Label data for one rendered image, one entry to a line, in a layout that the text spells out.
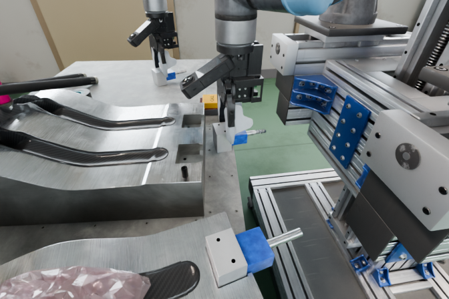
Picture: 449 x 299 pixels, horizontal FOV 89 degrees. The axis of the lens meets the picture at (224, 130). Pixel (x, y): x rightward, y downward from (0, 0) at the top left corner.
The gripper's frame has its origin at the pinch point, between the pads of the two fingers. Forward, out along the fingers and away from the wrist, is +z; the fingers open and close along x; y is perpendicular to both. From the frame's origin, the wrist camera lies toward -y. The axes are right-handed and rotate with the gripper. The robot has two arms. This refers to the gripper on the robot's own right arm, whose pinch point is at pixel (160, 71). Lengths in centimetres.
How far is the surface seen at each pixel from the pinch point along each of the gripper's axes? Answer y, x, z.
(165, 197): -22, -57, -1
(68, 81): -29.5, 9.0, 0.0
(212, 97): 5.9, -27.7, 0.9
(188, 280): -24, -70, -1
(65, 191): -34, -49, -4
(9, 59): -78, 251, 46
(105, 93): -20.3, 2.5, 4.5
